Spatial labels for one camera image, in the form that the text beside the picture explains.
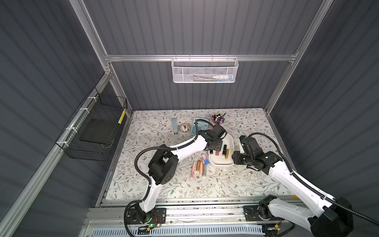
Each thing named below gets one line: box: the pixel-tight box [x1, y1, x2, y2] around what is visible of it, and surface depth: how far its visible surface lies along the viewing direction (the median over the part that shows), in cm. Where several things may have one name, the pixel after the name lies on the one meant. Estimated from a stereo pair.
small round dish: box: [178, 122, 191, 133], surface depth 110 cm
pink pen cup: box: [211, 116, 226, 125], surface depth 101 cm
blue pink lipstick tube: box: [201, 154, 210, 165], surface depth 94 cm
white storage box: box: [208, 132, 235, 167], surface depth 98 cm
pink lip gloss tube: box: [190, 160, 197, 178], surface depth 91 cm
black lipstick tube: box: [222, 144, 228, 157], surface depth 98 cm
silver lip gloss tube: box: [202, 162, 207, 177], surface depth 91 cm
